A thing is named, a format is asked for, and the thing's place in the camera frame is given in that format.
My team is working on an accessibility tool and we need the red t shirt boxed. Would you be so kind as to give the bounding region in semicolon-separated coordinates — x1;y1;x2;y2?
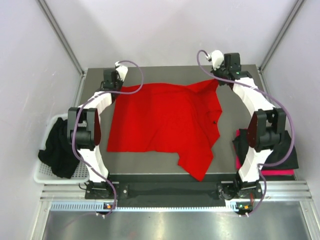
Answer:
106;79;223;181

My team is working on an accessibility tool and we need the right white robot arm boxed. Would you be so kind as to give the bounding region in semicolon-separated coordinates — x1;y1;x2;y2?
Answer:
208;50;286;198

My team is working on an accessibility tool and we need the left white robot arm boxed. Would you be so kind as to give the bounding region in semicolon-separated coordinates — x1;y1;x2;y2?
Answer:
66;65;128;199

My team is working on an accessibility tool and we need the black t shirt in basket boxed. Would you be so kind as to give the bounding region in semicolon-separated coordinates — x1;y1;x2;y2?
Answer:
38;117;80;179

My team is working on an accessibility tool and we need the folded pink t shirt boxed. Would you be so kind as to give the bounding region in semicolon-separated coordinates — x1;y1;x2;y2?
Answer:
235;148;299;176

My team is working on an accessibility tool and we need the folded black t shirt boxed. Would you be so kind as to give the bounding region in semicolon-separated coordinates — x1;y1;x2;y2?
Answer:
232;129;299;171

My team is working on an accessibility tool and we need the white plastic basket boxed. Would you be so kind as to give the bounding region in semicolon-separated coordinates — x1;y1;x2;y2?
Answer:
33;113;90;185

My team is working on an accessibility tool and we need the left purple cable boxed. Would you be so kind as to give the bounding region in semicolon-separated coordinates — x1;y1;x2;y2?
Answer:
71;59;145;218

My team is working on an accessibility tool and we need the purple cable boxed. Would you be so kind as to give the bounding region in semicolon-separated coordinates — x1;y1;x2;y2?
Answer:
71;59;145;218
196;49;296;218

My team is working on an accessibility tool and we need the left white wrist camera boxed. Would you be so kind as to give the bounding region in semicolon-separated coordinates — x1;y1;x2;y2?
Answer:
115;61;128;82

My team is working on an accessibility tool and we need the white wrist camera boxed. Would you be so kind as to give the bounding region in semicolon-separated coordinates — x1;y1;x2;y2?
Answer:
206;50;224;71
115;61;128;82

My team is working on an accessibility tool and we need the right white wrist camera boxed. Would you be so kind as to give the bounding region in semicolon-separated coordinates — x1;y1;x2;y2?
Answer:
206;50;224;71

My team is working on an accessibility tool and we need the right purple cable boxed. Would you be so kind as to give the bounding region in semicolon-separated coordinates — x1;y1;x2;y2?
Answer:
196;49;296;218

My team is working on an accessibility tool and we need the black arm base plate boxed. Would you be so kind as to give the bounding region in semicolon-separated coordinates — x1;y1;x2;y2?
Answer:
85;173;262;207

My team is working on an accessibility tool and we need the white slotted cable duct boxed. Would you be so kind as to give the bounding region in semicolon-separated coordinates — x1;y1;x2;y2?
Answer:
50;201;239;212

